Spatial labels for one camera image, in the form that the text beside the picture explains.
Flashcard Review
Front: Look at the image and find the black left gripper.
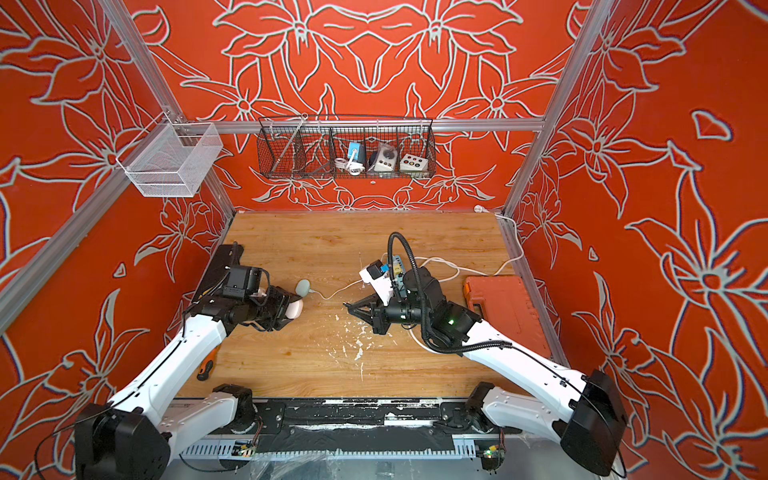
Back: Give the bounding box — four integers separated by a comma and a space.
245, 284, 302, 330

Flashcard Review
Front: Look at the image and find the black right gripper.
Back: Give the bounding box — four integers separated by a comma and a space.
347, 292, 434, 339

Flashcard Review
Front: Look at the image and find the pink earbuds case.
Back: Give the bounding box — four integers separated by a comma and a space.
285, 300, 303, 320

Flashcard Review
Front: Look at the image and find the mint green earbuds case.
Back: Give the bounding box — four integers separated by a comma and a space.
295, 279, 311, 297

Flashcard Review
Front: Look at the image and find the white charging cable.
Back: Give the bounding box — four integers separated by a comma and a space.
308, 277, 367, 301

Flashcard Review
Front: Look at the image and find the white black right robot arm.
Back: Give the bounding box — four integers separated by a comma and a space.
346, 232, 628, 478

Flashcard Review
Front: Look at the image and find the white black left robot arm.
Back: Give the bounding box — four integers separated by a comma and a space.
74, 265, 303, 479

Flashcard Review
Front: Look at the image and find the blue power strip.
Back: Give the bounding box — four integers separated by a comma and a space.
391, 255, 406, 284

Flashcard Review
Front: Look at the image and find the black flat tool case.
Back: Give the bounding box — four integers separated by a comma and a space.
192, 242, 244, 302

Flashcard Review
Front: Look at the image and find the orange black screwdriver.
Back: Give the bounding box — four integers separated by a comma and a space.
196, 349, 218, 381

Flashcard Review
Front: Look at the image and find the red plastic toolbox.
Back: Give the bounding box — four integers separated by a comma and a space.
463, 275, 551, 358

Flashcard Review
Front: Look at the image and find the white cube socket adapter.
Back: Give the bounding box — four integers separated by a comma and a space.
400, 154, 429, 175

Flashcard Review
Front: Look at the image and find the white round socket adapter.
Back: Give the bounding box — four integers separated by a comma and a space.
372, 145, 398, 173

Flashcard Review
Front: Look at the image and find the blue white charger in basket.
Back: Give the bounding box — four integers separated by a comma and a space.
346, 142, 366, 165

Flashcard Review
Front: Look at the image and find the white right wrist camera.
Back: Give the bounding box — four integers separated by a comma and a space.
359, 260, 394, 306

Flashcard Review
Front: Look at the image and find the white power strip cord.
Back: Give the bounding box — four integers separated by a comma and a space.
407, 206, 526, 355

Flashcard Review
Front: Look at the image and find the black wire wall basket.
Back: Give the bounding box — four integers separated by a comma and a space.
256, 114, 437, 180

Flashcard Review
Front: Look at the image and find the white mesh wall basket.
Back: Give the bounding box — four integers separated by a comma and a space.
117, 123, 223, 198

